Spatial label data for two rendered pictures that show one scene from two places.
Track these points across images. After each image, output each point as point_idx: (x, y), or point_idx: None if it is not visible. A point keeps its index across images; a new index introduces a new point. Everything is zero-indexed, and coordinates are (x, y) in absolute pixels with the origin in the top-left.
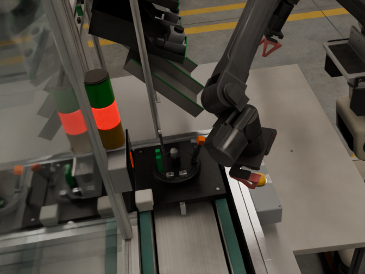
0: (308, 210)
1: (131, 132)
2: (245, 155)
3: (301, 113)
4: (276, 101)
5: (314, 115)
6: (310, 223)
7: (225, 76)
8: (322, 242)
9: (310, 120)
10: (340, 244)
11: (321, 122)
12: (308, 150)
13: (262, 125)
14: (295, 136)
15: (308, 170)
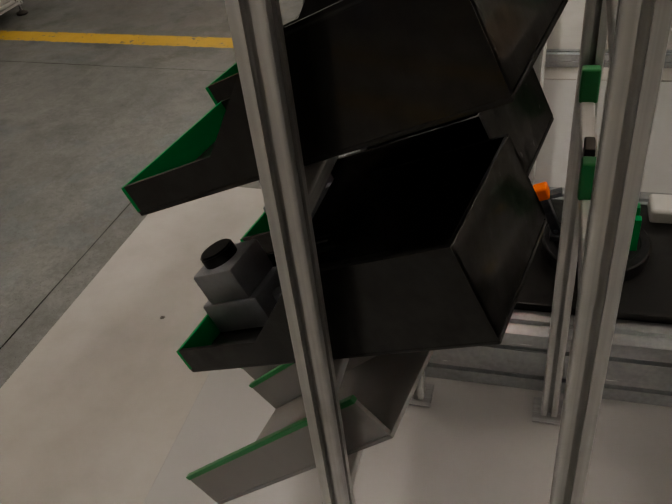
0: (238, 225)
1: (484, 501)
2: None
3: (45, 399)
4: (49, 459)
5: (30, 382)
6: (250, 212)
7: None
8: (258, 192)
9: (55, 371)
10: (241, 187)
11: (40, 361)
12: (135, 310)
13: (150, 396)
14: (122, 344)
15: (175, 276)
